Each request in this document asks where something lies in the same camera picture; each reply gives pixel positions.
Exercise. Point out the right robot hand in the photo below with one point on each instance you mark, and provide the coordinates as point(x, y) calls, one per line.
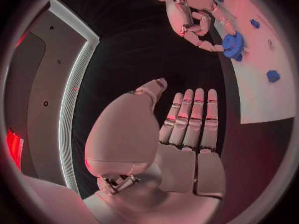
point(179, 13)

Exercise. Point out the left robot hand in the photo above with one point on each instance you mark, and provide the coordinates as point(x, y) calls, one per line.
point(182, 171)

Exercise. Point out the blue gear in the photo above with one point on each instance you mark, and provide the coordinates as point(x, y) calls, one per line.
point(231, 43)

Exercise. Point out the small blue peg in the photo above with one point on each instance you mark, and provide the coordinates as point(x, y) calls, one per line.
point(254, 23)
point(272, 76)

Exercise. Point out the white task board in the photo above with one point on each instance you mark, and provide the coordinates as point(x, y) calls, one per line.
point(257, 97)

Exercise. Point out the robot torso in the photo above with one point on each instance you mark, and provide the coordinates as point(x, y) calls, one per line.
point(42, 78)

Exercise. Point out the glowing light bar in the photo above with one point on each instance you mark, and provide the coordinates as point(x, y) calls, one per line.
point(14, 147)

